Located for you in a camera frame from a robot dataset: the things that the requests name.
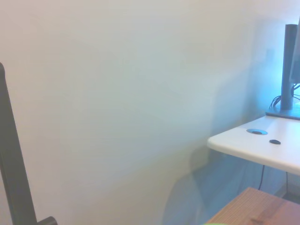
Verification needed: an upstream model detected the dark monitor stand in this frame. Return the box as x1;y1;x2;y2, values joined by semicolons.
265;23;300;121

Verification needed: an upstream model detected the white desk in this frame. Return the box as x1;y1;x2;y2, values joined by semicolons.
207;114;300;176

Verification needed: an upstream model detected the computer monitor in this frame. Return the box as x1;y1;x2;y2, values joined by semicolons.
289;15;300;84

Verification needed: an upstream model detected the silver desk cable grommet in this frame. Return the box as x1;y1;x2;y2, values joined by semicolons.
246;128;268;136

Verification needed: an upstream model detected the black cable bundle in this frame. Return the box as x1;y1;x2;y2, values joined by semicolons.
269;82;300;109

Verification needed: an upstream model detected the thin black hanging cable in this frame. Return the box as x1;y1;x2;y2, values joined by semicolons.
258;165;265;190

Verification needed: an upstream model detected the black metal camera stand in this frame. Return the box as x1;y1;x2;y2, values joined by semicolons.
0;62;57;225

